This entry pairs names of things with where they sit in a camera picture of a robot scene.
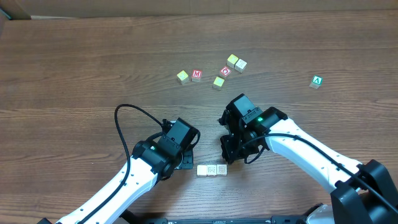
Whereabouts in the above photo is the red O wooden block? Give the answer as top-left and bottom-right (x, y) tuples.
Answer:
(219, 66), (232, 79)

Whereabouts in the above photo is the red E wooden block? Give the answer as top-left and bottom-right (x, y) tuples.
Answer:
(206, 165), (217, 176)

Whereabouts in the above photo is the yellow-edged wooden block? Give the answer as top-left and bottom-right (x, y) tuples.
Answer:
(234, 58), (247, 73)

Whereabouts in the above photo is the plain wooden block centre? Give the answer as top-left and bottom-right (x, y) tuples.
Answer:
(213, 77), (225, 90)

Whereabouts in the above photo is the plain wooden block far left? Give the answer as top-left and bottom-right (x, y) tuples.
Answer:
(177, 70), (190, 85)

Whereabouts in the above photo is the plain wooden block far back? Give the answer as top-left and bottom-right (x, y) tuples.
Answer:
(226, 54), (239, 68)

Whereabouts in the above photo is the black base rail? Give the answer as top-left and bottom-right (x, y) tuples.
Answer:
(119, 210), (307, 224)

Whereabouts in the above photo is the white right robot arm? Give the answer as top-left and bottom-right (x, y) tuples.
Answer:
(218, 94), (397, 224)

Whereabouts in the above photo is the plain wooden block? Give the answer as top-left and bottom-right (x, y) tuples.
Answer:
(213, 77), (225, 90)
(177, 70), (190, 85)
(226, 54), (239, 68)

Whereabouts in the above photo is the red M wooden block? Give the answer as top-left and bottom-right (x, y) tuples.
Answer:
(191, 70), (203, 82)

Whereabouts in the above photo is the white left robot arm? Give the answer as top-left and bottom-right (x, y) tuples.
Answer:
(57, 118), (200, 224)

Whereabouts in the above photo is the green A wooden block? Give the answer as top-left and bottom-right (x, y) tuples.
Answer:
(309, 75), (323, 89)

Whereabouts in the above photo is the blue X B wooden block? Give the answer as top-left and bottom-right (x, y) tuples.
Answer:
(216, 164), (228, 176)

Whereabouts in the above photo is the yellow S wooden block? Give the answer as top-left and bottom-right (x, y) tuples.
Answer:
(197, 165), (207, 177)

